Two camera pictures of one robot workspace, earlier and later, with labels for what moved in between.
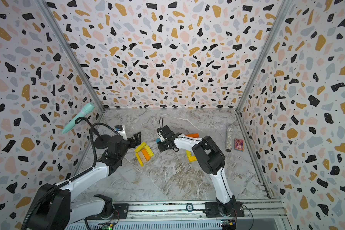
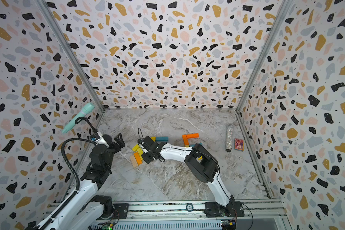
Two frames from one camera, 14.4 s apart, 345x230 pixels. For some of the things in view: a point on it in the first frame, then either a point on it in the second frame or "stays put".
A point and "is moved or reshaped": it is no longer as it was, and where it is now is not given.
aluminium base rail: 191,212 stays put
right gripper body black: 164,145 → 148,157
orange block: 193,135 stays put
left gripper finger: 137,137 → 120,143
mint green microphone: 87,108 stays put
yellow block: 149,150 is moved or reshaped
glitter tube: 229,129 stays put
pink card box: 239,144 stays put
